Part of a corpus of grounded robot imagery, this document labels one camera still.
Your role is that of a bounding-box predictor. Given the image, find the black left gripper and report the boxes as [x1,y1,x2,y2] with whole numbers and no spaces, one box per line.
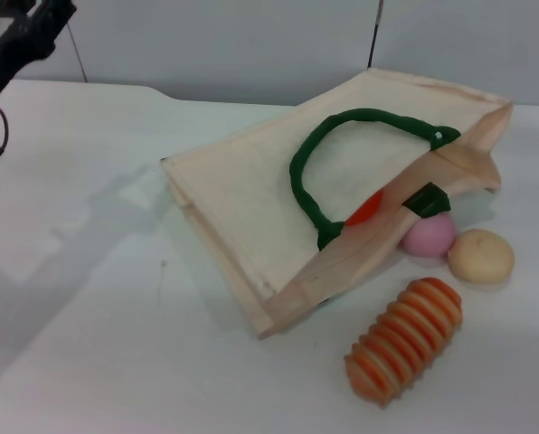
[0,0,79,118]

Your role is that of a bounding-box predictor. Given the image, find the cream canvas bag green handles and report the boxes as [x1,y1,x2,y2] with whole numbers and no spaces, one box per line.
[159,67,515,341]

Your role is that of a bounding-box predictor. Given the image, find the orange toy fruit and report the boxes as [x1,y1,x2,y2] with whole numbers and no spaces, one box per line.
[345,190,385,227]

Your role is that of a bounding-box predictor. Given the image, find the pink toy peach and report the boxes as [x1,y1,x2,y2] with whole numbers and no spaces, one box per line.
[402,214,459,261]

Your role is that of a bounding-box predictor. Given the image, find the ridged orange toy bread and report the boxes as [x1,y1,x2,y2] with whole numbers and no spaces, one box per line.
[344,276,464,410]

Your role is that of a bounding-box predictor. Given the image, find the beige round toy bun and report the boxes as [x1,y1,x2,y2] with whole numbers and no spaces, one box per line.
[449,229,515,285]

